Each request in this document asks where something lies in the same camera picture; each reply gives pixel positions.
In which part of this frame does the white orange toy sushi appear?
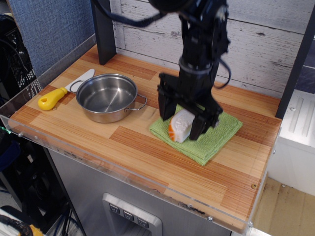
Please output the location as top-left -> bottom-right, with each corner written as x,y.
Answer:
168,109 -> 195,143

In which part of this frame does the white ribbed side cabinet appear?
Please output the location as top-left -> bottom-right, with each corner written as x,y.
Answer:
267,90 -> 315,195

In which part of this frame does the green folded cloth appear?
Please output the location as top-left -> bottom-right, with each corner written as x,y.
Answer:
150,105 -> 243,166

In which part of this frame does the steel pan with handles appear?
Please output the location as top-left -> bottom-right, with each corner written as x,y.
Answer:
69,73 -> 147,123

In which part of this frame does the yellow handled toy knife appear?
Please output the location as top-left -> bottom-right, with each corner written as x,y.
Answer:
37,69 -> 95,111

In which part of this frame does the steel cabinet with dispenser panel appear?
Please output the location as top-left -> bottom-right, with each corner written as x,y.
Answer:
49,150 -> 231,236

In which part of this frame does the black plastic crate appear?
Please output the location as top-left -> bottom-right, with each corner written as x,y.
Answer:
0,14 -> 36,98

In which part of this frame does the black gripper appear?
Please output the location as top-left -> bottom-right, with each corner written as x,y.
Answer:
157,62 -> 223,141

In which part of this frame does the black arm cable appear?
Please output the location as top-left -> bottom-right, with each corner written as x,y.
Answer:
94,0 -> 165,28

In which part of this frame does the black left vertical post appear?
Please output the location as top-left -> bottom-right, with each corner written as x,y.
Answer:
91,0 -> 117,65

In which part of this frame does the clear acrylic table guard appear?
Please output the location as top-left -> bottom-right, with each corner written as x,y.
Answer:
0,46 -> 281,236

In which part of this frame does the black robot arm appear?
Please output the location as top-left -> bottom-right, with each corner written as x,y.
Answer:
150,0 -> 230,140

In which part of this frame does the black right vertical post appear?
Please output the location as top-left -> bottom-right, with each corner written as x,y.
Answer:
275,7 -> 315,119

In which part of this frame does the black vertical post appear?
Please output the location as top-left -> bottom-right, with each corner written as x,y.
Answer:
91,0 -> 117,65
275,7 -> 315,119

